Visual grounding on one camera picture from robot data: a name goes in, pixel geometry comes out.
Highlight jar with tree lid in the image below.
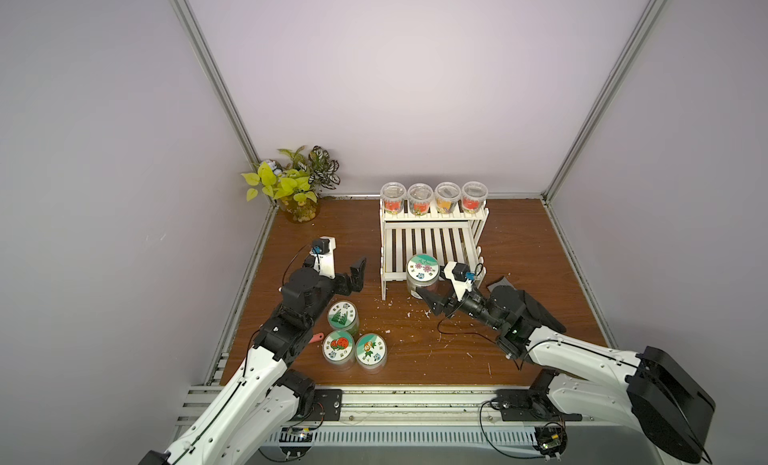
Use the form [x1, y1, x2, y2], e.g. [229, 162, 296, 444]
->
[327, 301, 360, 336]

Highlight jar with strawberry lid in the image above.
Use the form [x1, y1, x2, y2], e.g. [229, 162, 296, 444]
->
[322, 331, 356, 370]

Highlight jar with orange flower lid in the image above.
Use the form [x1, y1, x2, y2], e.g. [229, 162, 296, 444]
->
[355, 333, 388, 373]

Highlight clear container red seeds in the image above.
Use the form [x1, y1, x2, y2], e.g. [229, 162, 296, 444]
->
[380, 182, 407, 215]

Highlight clear seed container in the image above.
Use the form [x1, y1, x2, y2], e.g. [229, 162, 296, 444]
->
[461, 181, 488, 214]
[435, 182, 461, 214]
[407, 183, 434, 216]

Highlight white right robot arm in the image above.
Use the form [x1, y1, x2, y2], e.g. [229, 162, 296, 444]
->
[417, 283, 716, 464]

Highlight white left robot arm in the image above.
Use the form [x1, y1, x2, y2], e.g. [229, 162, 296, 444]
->
[140, 258, 366, 464]

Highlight white wooden slatted shelf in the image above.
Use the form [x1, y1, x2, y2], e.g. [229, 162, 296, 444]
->
[379, 201, 490, 298]

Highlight black blue garden glove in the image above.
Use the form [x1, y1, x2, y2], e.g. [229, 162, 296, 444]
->
[487, 277, 515, 292]

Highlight green potted plant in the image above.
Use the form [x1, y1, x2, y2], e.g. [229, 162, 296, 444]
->
[241, 145, 341, 223]

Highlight right controller board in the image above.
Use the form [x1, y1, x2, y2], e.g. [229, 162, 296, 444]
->
[534, 422, 568, 460]

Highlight controller board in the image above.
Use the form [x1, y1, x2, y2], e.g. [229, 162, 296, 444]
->
[278, 427, 315, 462]
[534, 422, 568, 460]

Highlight left controller board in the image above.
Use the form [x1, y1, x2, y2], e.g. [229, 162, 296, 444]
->
[278, 427, 315, 462]

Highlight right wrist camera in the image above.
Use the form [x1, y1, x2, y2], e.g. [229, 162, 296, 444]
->
[443, 261, 477, 302]

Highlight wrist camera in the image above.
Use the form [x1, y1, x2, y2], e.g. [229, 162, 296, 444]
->
[303, 237, 336, 279]
[443, 261, 477, 302]

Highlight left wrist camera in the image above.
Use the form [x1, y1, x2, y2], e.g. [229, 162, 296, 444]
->
[303, 237, 336, 279]

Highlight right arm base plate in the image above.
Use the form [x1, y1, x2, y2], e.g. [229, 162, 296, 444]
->
[491, 388, 583, 422]

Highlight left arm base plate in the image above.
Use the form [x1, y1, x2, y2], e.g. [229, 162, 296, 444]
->
[291, 388, 343, 422]

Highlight aluminium front rail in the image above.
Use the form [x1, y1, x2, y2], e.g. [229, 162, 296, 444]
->
[176, 383, 637, 430]

